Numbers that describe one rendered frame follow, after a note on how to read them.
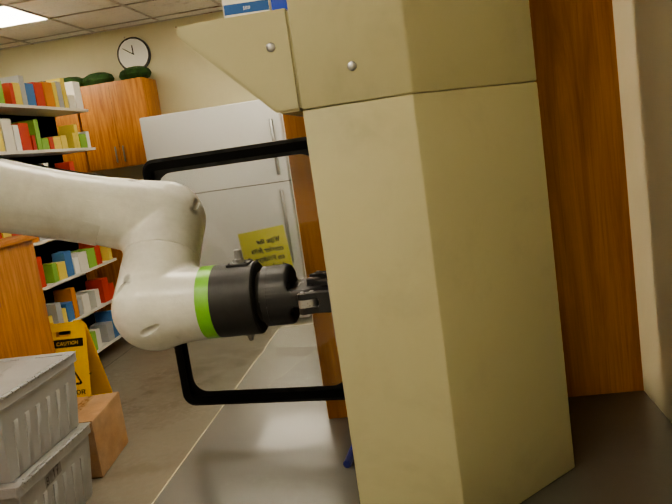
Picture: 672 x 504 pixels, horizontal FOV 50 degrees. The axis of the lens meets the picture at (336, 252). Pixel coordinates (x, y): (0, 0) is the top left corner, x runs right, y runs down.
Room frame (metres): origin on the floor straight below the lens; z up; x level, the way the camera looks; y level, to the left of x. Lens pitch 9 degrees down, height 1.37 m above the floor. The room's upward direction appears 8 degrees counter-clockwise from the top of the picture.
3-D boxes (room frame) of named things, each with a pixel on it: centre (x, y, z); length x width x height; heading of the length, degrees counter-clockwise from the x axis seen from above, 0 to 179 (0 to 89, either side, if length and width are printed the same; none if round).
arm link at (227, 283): (0.88, 0.12, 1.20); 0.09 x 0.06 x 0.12; 171
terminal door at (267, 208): (1.08, 0.13, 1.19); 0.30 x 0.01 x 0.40; 73
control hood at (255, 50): (0.89, 0.05, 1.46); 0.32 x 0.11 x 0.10; 172
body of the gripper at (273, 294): (0.87, 0.05, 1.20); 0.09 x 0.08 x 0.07; 81
